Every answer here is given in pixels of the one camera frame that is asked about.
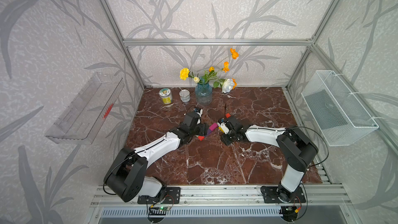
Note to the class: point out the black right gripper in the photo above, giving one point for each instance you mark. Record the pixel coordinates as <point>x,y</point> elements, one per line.
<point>224,140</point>

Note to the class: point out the yellow orange flower bouquet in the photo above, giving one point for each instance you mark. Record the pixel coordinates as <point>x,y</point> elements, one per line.
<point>211,75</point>

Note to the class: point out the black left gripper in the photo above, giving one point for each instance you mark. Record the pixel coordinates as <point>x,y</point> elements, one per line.
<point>203,128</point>

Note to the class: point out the clear plastic wall shelf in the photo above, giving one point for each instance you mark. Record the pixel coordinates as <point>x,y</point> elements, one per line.
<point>80,123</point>

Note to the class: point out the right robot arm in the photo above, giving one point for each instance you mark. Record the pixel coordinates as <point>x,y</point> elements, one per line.
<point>299,150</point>

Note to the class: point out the magenta block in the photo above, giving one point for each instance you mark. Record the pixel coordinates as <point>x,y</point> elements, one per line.
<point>213,127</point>

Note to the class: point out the left circuit board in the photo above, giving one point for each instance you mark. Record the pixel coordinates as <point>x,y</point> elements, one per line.
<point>159,210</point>

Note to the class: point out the right circuit board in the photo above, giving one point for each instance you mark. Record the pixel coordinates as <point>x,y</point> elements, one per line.
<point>290,213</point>

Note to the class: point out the circuit board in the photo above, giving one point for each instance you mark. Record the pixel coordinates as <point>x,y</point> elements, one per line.
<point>290,213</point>
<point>159,210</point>

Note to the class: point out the aluminium frame post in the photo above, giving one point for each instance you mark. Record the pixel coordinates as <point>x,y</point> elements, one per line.
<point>108,13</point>

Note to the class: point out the white wire mesh basket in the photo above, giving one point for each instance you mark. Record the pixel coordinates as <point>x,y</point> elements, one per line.
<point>341,117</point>

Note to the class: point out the blue glass vase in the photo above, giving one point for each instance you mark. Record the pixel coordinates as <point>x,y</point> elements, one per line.
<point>203,94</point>

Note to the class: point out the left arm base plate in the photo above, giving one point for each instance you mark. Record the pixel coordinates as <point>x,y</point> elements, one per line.
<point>167,195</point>

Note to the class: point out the yellow green tin can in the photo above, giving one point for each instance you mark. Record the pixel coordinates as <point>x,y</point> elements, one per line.
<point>166,96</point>

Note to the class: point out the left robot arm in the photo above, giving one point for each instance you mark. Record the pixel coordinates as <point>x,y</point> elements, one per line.
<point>127,177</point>

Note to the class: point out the white tin can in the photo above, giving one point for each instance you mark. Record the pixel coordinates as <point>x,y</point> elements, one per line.
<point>184,95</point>

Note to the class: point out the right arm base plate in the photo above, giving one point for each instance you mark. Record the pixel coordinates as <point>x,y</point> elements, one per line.
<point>278,194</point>

